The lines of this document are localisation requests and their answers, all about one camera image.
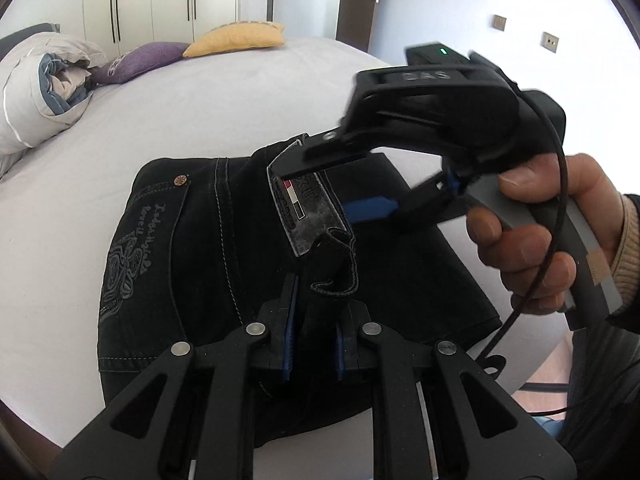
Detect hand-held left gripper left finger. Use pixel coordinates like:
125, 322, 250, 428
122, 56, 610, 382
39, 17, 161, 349
47, 274, 301, 480

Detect rolled beige duvet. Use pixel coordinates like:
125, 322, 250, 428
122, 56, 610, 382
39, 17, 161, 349
0, 32, 108, 157

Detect dark brown door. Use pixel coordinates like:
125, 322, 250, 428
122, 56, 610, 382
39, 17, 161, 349
336, 0, 383, 54

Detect white wardrobe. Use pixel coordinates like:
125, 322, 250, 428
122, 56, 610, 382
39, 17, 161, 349
82, 0, 276, 54

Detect purple cushion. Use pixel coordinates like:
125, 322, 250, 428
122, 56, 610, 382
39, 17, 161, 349
90, 42, 190, 85

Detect black cable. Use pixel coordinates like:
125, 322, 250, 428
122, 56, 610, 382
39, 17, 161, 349
472, 91, 573, 396

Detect person's right hand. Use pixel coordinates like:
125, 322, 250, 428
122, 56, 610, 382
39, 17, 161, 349
467, 152, 631, 313

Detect person's dark clothing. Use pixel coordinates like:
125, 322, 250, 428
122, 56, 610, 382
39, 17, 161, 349
552, 305, 640, 478

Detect grey upholstered headboard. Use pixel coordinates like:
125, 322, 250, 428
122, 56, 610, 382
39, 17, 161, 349
0, 22, 62, 45

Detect bed with white sheet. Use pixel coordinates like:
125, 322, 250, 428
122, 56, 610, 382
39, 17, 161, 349
0, 35, 551, 461

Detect black denim pants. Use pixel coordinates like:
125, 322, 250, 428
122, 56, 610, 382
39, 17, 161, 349
97, 132, 503, 448

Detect yellow cushion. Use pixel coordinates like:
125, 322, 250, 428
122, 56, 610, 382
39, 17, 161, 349
182, 21, 286, 58

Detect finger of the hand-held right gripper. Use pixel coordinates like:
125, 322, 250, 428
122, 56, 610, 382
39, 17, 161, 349
267, 129, 372, 182
345, 172, 468, 235

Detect person's right forearm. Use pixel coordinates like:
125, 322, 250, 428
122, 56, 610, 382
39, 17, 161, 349
607, 190, 640, 331

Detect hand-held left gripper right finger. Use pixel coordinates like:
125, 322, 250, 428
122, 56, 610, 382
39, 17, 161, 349
336, 302, 576, 480

